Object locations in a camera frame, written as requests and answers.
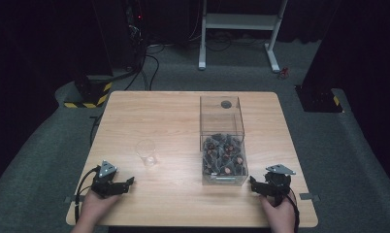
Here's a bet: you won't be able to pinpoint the dark equipment rack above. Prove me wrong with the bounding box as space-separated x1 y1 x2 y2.
123 0 147 69

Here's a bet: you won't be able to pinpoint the black yellow striped stand base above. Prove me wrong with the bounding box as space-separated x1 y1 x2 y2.
63 75 114 110

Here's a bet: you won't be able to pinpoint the clear acrylic box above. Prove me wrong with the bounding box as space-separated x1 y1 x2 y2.
199 95 249 186

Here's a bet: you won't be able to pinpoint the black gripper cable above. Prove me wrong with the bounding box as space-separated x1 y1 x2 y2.
74 166 101 224
285 186 301 233

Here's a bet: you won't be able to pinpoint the white metal stand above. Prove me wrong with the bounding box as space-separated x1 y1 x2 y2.
198 0 289 73

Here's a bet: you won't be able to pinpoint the black floor cables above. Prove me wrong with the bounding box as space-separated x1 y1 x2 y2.
99 45 167 92

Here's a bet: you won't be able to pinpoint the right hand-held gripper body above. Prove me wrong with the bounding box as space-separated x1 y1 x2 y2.
263 163 297 199

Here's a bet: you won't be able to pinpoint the grey tape strip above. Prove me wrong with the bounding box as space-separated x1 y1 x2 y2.
299 192 321 202

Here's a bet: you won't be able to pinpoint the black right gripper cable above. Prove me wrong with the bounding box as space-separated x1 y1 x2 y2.
285 186 301 233

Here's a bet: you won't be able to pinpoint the small red floor object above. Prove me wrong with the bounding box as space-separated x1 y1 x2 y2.
276 66 290 81

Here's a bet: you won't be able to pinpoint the person's left hand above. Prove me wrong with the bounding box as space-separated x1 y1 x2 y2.
77 188 121 227

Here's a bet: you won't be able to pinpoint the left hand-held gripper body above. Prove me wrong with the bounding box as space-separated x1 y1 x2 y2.
90 159 123 199

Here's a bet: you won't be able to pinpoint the clear glass cup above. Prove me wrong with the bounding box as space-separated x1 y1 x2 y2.
135 139 158 167

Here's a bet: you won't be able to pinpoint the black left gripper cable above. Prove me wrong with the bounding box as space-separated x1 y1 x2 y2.
74 166 101 224

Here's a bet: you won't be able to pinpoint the person's right hand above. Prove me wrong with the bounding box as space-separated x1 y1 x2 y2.
260 193 296 231

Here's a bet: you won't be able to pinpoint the black cable beside table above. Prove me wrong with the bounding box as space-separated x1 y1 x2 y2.
89 112 104 148

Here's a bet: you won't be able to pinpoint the pile of dark tea bags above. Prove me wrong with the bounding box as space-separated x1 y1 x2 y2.
202 132 248 178

